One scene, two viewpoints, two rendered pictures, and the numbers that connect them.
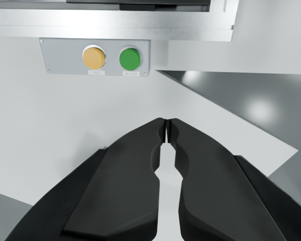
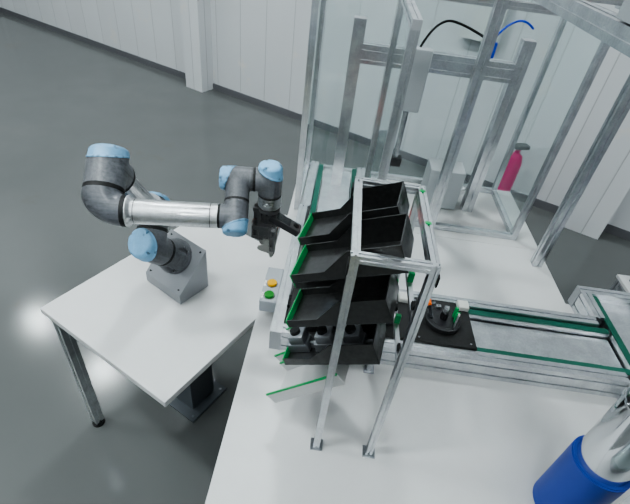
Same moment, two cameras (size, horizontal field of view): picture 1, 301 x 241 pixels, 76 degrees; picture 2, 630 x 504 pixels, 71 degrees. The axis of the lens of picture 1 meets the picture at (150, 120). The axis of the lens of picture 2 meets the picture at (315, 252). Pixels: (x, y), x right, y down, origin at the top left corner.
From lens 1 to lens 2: 1.51 m
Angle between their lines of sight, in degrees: 54
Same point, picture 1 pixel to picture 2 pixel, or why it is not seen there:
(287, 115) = not seen: outside the picture
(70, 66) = (270, 275)
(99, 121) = (228, 287)
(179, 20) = (282, 313)
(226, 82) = not seen: outside the picture
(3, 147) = (223, 240)
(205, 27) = (277, 323)
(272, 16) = (274, 372)
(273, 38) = (262, 374)
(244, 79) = not seen: outside the picture
